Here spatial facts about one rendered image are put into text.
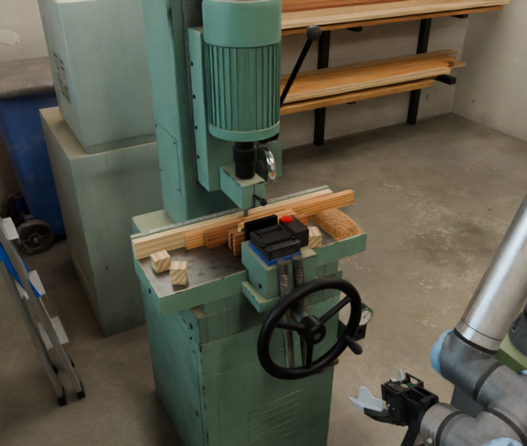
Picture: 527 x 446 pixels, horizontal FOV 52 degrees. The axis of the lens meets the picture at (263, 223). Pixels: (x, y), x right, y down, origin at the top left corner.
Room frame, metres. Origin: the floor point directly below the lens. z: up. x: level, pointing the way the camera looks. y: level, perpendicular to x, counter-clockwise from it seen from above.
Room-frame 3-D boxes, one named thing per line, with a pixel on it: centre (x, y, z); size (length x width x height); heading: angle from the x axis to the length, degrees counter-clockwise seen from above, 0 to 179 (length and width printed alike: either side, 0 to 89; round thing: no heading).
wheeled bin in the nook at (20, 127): (2.79, 1.21, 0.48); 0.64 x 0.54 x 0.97; 122
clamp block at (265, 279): (1.09, -0.04, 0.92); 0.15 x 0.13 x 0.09; 118
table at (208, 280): (1.17, 0.00, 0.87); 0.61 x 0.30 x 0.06; 118
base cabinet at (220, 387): (1.37, 0.11, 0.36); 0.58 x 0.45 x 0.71; 28
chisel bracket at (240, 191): (1.28, 0.06, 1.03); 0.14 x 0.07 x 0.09; 28
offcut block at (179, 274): (1.04, 0.20, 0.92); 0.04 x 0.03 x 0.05; 90
